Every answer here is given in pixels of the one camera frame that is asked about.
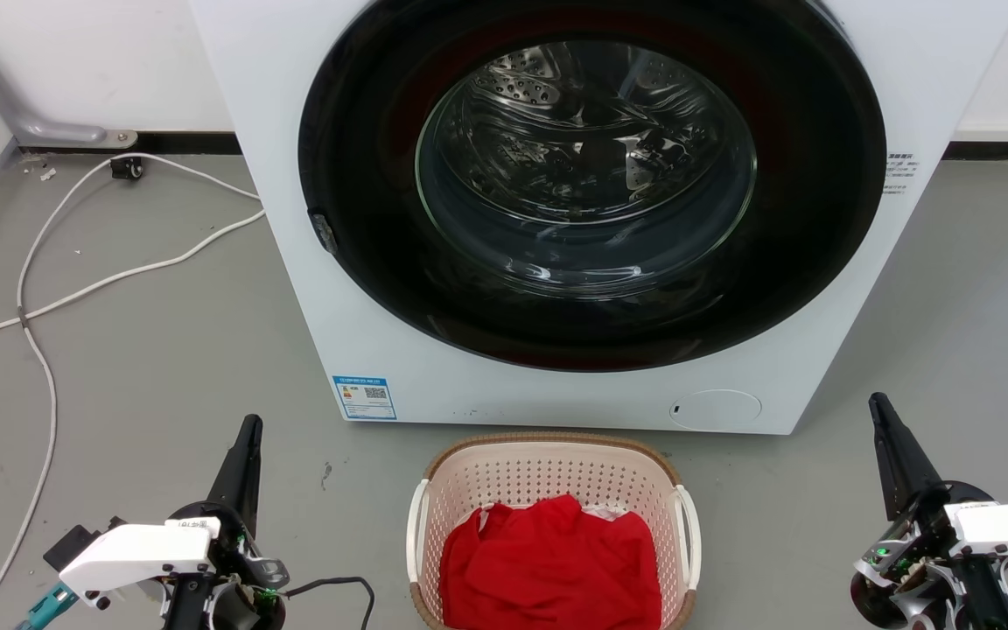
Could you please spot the blue energy label sticker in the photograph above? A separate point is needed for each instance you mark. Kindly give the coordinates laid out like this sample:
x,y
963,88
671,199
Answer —
x,y
364,398

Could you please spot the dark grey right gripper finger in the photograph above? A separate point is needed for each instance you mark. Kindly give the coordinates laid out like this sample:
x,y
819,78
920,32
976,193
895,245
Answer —
x,y
902,464

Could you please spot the small text label sticker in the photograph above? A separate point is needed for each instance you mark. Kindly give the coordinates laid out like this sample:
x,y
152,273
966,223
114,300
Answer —
x,y
899,171

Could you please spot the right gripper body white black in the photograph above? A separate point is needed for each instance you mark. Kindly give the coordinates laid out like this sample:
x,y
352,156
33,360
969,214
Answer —
x,y
994,534

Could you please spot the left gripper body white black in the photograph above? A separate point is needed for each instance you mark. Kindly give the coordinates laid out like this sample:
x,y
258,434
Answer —
x,y
141,556

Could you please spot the grey wall pipe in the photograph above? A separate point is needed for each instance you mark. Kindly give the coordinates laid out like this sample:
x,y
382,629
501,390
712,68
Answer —
x,y
27,118

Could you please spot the small black floor plug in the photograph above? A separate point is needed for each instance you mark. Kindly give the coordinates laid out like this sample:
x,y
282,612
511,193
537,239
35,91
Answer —
x,y
126,167

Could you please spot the white front-load washing machine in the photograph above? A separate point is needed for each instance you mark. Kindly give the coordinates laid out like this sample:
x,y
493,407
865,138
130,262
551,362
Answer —
x,y
276,131

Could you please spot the red garment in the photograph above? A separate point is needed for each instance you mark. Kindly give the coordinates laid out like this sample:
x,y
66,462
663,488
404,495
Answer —
x,y
548,569

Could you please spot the round white filter cover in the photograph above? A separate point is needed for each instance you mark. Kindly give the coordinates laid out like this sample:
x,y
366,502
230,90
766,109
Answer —
x,y
716,409

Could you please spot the round black washer door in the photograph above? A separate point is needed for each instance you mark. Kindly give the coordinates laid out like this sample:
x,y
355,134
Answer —
x,y
364,262

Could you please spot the steel washing drum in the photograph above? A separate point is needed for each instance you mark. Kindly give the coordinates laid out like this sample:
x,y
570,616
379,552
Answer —
x,y
583,149

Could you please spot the beige perforated plastic laundry basket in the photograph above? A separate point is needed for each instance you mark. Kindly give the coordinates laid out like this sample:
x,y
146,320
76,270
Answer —
x,y
548,472

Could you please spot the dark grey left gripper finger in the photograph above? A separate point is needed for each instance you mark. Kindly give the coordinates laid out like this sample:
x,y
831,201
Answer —
x,y
241,472

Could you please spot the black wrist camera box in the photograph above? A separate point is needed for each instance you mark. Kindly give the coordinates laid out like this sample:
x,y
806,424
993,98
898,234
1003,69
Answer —
x,y
75,541

